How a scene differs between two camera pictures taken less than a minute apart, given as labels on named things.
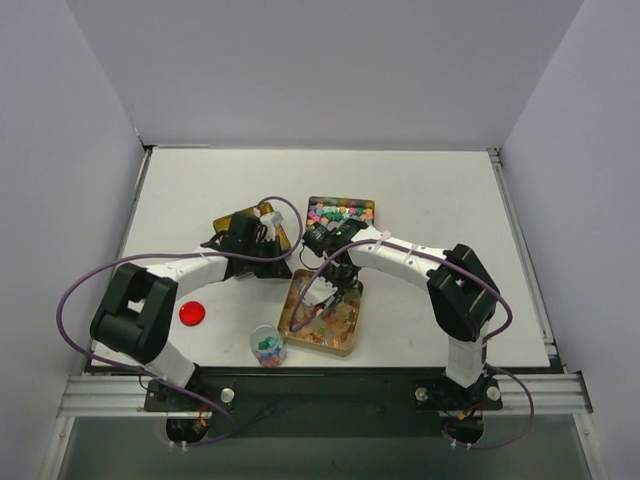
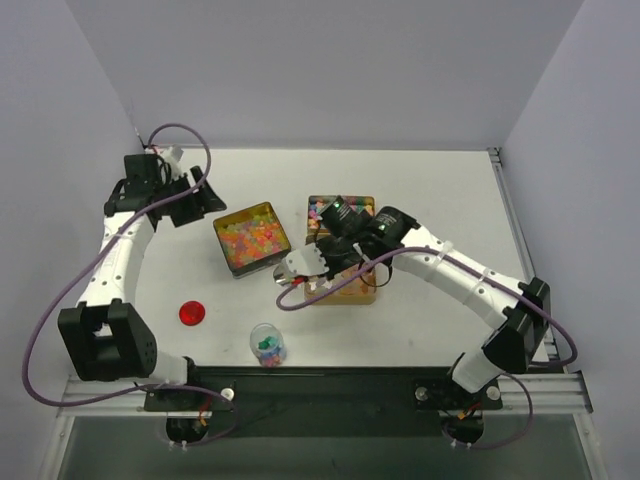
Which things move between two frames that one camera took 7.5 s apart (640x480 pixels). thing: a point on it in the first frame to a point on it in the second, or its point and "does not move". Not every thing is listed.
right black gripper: [341, 286] to [326, 251]
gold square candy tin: [334, 330] to [362, 290]
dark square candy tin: [239, 231] does not move
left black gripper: [270, 265] to [198, 198]
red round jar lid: [192, 313] does not move
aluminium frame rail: [125, 397] does not move
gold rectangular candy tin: [321, 210] does not move
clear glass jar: [268, 345] does not move
